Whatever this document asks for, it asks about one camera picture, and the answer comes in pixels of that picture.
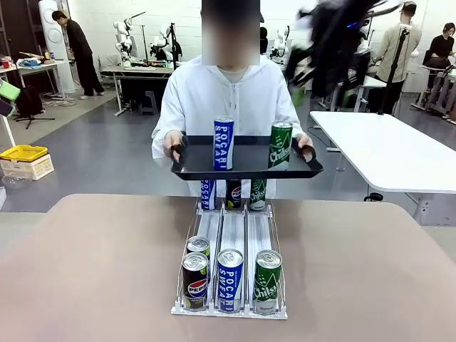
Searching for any person in beige jacket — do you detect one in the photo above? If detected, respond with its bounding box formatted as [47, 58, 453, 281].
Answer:
[375, 1, 423, 112]

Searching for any standing person in black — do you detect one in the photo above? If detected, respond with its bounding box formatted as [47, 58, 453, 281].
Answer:
[51, 9, 105, 100]

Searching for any person in white hoodie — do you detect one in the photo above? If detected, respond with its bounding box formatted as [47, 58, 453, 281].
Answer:
[151, 0, 314, 199]

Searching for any second-row green can left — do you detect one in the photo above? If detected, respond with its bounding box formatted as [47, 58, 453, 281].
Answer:
[186, 235, 211, 259]

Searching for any green box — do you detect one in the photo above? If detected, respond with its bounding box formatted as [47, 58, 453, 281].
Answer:
[0, 78, 21, 101]

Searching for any white crate with yellow lid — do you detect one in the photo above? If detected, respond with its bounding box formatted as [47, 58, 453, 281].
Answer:
[0, 144, 56, 181]

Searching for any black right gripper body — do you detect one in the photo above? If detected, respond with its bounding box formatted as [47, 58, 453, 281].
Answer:
[309, 0, 370, 98]

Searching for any black tripod stand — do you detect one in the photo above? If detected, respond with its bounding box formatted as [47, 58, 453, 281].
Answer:
[13, 85, 56, 130]

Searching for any grey workbench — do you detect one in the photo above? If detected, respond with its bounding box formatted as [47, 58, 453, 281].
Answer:
[100, 60, 179, 117]

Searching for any white and black background robot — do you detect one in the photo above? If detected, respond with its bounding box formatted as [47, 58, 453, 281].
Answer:
[148, 23, 172, 61]

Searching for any white background desk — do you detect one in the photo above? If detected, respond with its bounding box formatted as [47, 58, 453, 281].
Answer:
[348, 74, 388, 108]

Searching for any large white table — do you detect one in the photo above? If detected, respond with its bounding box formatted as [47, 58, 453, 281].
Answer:
[309, 110, 456, 226]

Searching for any white tower air conditioner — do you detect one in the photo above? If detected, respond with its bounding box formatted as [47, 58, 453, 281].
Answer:
[38, 0, 76, 94]

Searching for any grey step stool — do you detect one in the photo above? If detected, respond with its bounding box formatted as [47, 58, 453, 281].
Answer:
[138, 90, 158, 115]

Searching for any person's right forearm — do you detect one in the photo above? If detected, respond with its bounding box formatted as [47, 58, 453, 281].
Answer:
[151, 120, 179, 165]

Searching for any person's left forearm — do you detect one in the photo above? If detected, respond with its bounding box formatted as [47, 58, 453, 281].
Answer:
[284, 117, 311, 142]

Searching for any white cluttered desk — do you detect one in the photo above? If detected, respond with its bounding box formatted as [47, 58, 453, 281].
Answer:
[0, 60, 61, 111]

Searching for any person's right hand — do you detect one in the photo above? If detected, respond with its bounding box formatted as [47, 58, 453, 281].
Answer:
[163, 130, 189, 172]

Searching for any blue Pocari Sweat can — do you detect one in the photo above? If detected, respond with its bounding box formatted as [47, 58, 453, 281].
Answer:
[199, 180, 217, 211]
[216, 248, 245, 314]
[212, 115, 235, 171]

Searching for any white three-lane can rack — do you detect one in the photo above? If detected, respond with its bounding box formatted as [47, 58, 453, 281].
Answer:
[170, 196, 289, 318]

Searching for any black Pepsi can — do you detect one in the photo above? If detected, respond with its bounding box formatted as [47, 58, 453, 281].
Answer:
[182, 252, 210, 312]
[225, 179, 243, 209]

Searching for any person in black shirt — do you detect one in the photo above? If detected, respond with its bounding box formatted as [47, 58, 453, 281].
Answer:
[425, 22, 456, 71]

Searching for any black serving tray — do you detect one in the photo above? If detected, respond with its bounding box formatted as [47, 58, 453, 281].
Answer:
[170, 134, 324, 182]

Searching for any green Chilsung can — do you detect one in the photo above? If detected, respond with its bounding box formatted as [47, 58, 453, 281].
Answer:
[248, 179, 268, 212]
[253, 249, 283, 316]
[267, 121, 294, 171]

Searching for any black camera tripod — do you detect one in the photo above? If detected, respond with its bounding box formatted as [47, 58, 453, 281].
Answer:
[377, 26, 410, 115]

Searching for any person's left hand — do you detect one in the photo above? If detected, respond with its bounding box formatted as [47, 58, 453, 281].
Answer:
[291, 133, 318, 164]

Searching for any clear plastic container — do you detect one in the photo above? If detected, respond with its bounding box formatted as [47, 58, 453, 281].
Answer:
[1, 174, 31, 190]

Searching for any black pole stand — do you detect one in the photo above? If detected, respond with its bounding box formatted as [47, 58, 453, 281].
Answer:
[169, 21, 181, 72]

